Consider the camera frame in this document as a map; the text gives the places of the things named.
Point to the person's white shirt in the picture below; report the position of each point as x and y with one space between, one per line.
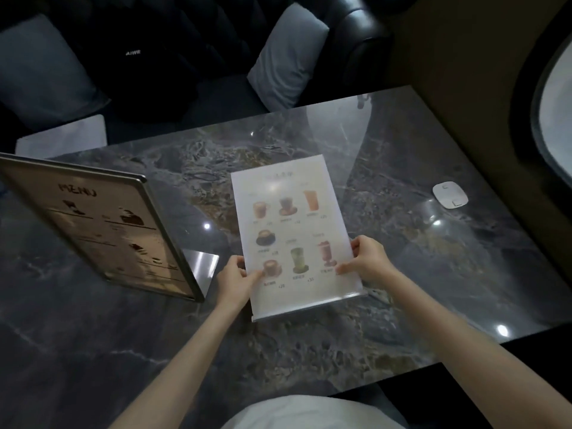
308 415

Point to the person's right hand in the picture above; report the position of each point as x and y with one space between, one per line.
371 263

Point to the framed beige menu stand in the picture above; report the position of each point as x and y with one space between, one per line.
89 218

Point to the black backpack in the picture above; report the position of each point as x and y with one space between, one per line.
147 75

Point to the white flat sheet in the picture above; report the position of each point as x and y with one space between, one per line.
62 138

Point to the grey cushion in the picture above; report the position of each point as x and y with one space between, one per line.
288 58
40 71

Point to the person's right forearm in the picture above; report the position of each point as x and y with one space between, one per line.
469 357

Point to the large rounded window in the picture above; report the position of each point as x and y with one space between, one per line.
558 116

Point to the person's left hand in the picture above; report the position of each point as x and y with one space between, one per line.
237 283

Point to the grey marble table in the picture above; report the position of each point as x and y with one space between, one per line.
402 174

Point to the person's left forearm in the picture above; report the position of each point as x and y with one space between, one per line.
187 370

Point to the white call button device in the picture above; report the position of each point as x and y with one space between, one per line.
450 195

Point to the black tufted leather sofa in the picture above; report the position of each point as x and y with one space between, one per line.
357 49

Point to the white drinks menu stand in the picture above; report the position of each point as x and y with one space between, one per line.
286 183

